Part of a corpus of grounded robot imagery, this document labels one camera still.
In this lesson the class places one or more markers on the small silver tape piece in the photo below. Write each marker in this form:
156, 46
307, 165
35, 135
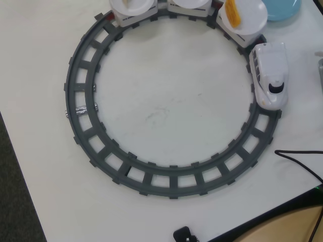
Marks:
95, 88

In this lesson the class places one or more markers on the white box lid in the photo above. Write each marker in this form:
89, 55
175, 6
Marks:
267, 75

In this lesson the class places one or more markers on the red train coupler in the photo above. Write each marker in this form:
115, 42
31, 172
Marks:
217, 4
111, 16

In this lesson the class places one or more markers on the grey circular toy rail track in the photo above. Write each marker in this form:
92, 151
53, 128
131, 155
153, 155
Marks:
174, 182

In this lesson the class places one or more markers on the beige wooden furniture top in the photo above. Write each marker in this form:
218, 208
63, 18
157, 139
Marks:
290, 227

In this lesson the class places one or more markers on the silver foil tape strip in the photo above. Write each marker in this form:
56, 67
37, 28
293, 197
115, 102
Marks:
81, 111

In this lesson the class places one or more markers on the light blue round dish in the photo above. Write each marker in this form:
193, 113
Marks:
282, 10

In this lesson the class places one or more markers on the white round plastic plate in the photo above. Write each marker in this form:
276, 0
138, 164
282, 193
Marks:
136, 8
189, 3

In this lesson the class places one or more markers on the white plastic bowl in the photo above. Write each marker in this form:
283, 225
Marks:
252, 15

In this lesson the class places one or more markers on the small black clamp object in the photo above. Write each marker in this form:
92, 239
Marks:
183, 234

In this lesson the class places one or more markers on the yellow egg sushi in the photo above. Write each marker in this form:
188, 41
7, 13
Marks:
233, 12

